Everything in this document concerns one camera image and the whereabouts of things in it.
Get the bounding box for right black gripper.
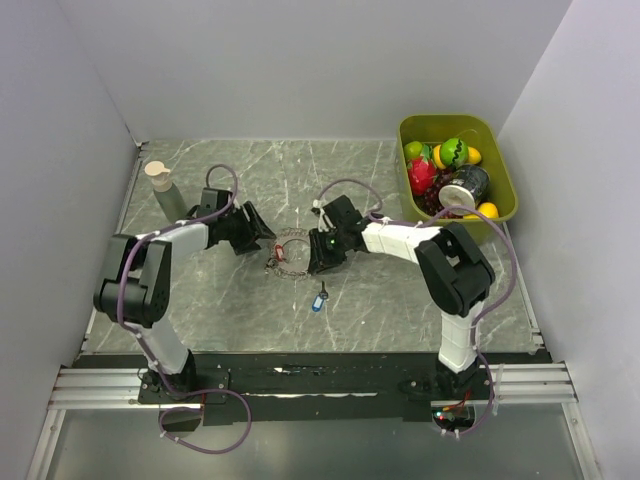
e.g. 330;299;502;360
308;226;349;274

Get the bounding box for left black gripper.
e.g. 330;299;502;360
219;201;276;255

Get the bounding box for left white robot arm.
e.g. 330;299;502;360
93;187;276;402

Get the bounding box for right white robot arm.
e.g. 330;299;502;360
308;195;495;399

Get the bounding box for blue tagged key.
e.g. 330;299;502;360
311;281;329;313

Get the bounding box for grey bottle with beige cap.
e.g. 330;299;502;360
144;161;189;223

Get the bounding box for dark grapes toy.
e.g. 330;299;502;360
413;171;453;216

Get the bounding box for red dragon fruit toy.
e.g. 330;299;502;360
407;157;440;196

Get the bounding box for green lime toy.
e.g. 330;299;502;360
403;141;424;161

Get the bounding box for black tin can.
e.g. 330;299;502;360
438;164;490;209

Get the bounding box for green watermelon toy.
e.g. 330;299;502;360
439;137;469;169

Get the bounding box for yellow banana toy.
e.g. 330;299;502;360
463;202;500;220

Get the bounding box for yellow lemon toy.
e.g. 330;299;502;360
467;147;482;165

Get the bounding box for olive green plastic bin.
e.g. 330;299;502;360
395;113;519;225

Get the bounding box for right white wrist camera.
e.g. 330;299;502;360
311;199;333;232

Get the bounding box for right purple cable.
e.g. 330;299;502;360
317;179;521;442

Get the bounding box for black mounting base plate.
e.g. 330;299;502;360
137;351;496;427

